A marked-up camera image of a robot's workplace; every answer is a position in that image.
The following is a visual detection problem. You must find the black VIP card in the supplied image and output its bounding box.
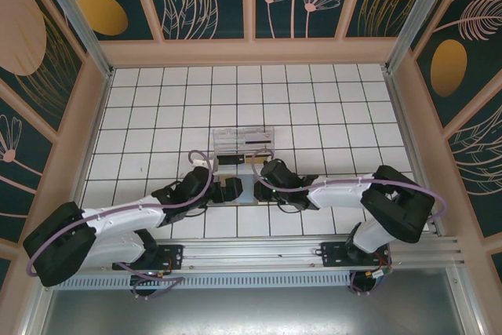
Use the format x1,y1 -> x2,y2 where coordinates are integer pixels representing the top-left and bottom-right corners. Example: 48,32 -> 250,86
216,154 -> 245,166

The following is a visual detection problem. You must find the clear acrylic card stand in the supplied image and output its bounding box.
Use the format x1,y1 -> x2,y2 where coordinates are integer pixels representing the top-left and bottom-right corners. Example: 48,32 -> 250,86
211,126 -> 276,166

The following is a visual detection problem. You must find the base wiring with connectors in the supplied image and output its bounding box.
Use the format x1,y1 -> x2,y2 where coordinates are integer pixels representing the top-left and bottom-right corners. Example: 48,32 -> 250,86
351,260 -> 393,297

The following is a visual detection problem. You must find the grey metal sheet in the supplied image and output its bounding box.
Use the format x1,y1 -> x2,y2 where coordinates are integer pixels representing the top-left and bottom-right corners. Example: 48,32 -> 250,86
38,289 -> 467,335

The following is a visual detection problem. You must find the thin black cable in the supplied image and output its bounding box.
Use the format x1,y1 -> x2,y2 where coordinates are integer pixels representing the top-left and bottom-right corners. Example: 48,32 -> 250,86
276,201 -> 311,215

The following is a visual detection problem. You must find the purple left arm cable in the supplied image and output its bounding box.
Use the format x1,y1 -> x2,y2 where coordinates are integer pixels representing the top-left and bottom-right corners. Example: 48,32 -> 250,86
25,149 -> 216,278

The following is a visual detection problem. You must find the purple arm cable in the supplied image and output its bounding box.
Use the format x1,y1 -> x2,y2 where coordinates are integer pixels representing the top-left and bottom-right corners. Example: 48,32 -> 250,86
25,149 -> 216,278
250,148 -> 449,222

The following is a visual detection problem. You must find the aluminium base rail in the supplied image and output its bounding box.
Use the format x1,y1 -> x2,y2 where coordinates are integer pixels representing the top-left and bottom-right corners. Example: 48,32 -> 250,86
111,235 -> 467,275

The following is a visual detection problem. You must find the grey slotted cable duct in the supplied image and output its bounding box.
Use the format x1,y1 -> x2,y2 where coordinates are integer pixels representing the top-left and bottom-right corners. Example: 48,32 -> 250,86
54,271 -> 353,289

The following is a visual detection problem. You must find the purple cable loop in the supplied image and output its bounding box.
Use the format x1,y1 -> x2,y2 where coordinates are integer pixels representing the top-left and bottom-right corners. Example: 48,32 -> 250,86
112,263 -> 184,300

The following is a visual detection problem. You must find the aluminium table edge rail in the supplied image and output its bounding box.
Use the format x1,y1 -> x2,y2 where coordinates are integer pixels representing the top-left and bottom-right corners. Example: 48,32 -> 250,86
382,70 -> 487,335

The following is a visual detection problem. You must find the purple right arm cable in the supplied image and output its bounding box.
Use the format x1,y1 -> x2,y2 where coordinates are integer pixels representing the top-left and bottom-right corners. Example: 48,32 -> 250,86
250,148 -> 449,222

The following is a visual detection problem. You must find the aluminium frame post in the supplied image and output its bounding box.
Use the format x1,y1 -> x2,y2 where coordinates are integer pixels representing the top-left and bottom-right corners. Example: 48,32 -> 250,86
33,0 -> 115,79
384,0 -> 467,74

